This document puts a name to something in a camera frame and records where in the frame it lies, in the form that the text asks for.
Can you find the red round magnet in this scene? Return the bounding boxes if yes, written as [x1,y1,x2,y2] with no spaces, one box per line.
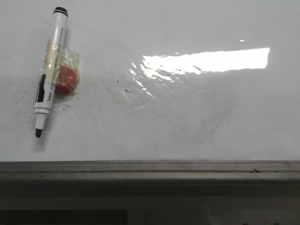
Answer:
[55,66,76,93]

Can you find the clear adhesive tape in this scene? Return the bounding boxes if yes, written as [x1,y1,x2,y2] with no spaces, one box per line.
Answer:
[39,47,80,92]

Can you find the white black whiteboard marker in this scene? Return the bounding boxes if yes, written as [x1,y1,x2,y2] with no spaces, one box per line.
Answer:
[35,7,68,138]

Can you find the white glossy whiteboard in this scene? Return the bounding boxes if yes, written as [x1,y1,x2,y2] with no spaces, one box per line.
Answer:
[0,0,300,161]

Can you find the grey aluminium whiteboard frame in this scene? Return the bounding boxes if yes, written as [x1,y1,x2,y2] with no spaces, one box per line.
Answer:
[0,160,300,185]

